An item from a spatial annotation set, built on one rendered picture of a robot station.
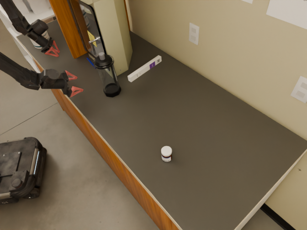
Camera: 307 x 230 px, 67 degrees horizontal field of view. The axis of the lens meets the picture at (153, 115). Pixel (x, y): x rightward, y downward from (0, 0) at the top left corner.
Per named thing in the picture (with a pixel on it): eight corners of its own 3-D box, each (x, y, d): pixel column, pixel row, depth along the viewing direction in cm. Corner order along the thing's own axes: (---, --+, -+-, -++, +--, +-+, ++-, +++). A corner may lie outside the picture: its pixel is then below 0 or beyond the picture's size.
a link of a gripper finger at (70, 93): (82, 79, 129) (65, 79, 123) (86, 89, 126) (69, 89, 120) (78, 88, 133) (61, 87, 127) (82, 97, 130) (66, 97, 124)
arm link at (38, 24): (18, 21, 136) (15, 28, 131) (31, 8, 132) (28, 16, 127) (37, 35, 144) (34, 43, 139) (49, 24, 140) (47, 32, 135)
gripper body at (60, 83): (64, 72, 126) (50, 71, 121) (71, 86, 121) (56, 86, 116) (61, 81, 129) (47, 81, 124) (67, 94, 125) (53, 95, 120)
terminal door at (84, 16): (87, 50, 160) (65, -11, 129) (111, 71, 143) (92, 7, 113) (86, 51, 159) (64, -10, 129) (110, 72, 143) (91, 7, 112)
